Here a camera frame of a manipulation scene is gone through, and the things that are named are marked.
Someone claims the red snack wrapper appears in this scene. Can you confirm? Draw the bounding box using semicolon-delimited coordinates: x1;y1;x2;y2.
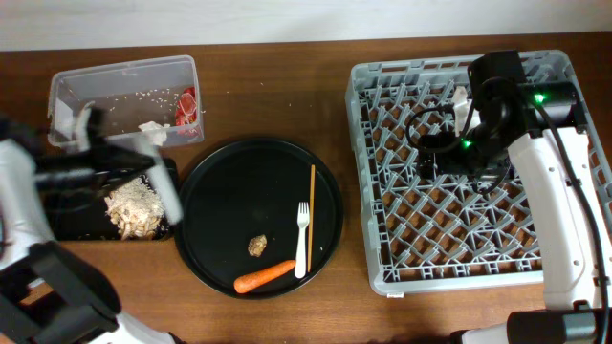
175;87;197;126

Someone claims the wooden chopstick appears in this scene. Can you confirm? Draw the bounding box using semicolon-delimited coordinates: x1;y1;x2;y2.
306;164;316;273

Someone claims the white plastic fork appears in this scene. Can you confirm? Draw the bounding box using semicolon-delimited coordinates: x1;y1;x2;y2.
294;202;310;279

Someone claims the brown food scrap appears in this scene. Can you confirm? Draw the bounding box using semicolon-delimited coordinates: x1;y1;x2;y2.
248;234;268;257

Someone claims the orange carrot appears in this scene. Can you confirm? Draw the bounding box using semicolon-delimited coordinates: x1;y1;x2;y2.
233;260;296;294

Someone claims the grey plate with food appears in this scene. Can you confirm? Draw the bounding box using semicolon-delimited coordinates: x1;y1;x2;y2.
133;136;184;225

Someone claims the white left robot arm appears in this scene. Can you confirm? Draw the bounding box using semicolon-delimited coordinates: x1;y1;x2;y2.
1;138;183;343

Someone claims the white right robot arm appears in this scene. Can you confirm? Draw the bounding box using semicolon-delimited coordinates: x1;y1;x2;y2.
413;77;611;343

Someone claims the grey dishwasher rack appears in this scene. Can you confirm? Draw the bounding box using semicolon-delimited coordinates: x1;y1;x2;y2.
344;49;612;296

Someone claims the clear plastic waste bin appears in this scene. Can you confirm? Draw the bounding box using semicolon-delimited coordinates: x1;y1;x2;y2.
47;55;204;150

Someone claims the rectangular black tray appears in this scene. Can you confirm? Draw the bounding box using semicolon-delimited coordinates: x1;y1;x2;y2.
42;158;179;243

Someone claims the rice and peanut shell pile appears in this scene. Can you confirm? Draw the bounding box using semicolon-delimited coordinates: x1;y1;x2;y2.
104;177;164;240

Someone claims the crumpled white tissue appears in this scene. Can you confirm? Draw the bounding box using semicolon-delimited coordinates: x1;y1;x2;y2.
138;121;170;146

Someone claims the round black tray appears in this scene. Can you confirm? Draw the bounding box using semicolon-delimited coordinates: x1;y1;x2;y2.
175;139;343;299

